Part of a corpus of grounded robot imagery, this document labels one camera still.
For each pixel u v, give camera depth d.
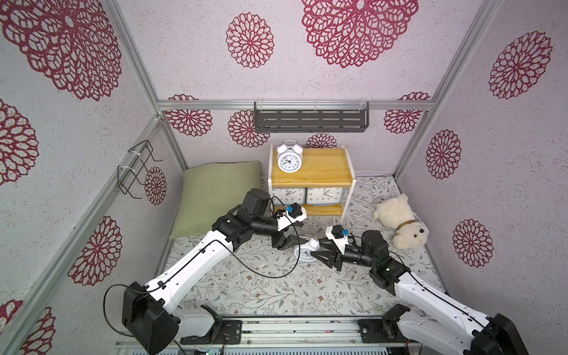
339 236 0.63
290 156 0.72
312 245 0.70
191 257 0.46
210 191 0.97
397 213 0.95
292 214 0.57
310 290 0.84
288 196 0.85
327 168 0.78
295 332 0.75
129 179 0.75
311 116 0.94
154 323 0.37
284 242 0.61
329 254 0.66
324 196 0.86
